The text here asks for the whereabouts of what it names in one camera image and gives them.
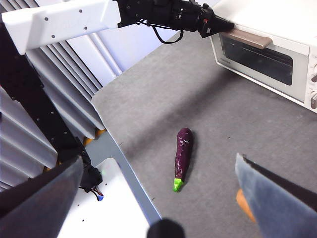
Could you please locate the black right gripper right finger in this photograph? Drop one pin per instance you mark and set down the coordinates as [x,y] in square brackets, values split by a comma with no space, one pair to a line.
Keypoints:
[277,200]

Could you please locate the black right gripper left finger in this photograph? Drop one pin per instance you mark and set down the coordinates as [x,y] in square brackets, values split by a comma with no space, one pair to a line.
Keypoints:
[44,198]

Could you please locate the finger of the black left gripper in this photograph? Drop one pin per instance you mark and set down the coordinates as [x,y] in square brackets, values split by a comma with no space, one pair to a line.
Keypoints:
[221,24]

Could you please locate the purple eggplant with green stem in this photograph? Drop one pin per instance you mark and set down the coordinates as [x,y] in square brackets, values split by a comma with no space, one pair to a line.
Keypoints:
[183,151]

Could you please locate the white toaster oven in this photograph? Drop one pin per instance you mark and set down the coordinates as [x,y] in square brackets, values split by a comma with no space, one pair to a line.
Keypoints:
[272,15]

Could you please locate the white oven knob, slanted grip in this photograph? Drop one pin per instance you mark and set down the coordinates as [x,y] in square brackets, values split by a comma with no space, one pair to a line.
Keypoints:
[314,75]

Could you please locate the brown potato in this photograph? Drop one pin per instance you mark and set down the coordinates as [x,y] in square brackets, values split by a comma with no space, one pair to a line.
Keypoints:
[244,203]

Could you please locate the white ribbed panel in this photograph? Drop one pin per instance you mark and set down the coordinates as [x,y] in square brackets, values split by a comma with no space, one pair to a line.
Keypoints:
[74,81]

